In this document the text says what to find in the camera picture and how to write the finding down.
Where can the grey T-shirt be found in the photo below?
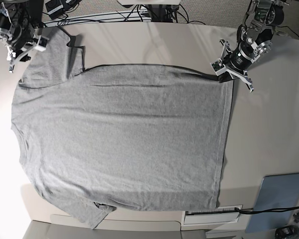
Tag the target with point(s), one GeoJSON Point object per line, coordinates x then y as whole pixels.
{"type": "Point", "coordinates": [133, 136]}

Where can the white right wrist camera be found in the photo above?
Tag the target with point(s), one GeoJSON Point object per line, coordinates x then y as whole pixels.
{"type": "Point", "coordinates": [41, 43]}

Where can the central black robot stand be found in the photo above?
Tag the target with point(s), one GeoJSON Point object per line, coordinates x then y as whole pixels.
{"type": "Point", "coordinates": [159, 13]}

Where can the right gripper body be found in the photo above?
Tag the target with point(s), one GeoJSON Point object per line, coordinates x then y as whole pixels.
{"type": "Point", "coordinates": [17, 37]}

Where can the white cable grommet slot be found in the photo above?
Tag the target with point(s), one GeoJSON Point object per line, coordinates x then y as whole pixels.
{"type": "Point", "coordinates": [220, 215]}

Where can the black equipment bottom right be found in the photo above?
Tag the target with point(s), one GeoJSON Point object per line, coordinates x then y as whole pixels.
{"type": "Point", "coordinates": [289, 232]}

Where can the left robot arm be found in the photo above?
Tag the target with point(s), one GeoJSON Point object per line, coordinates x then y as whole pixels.
{"type": "Point", "coordinates": [253, 40]}

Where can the black device with label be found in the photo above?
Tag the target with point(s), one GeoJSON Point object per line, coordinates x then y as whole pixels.
{"type": "Point", "coordinates": [55, 8]}

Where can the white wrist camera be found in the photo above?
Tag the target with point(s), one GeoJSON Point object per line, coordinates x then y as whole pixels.
{"type": "Point", "coordinates": [218, 67]}
{"type": "Point", "coordinates": [41, 43]}

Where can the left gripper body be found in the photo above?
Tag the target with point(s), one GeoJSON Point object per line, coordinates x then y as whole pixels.
{"type": "Point", "coordinates": [244, 56]}

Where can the blue-grey flat panel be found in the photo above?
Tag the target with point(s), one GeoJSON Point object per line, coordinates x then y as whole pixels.
{"type": "Point", "coordinates": [276, 191]}

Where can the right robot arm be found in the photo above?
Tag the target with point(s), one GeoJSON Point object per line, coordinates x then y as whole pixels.
{"type": "Point", "coordinates": [18, 12]}

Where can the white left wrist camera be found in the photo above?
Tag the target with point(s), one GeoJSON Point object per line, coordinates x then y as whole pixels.
{"type": "Point", "coordinates": [218, 67]}

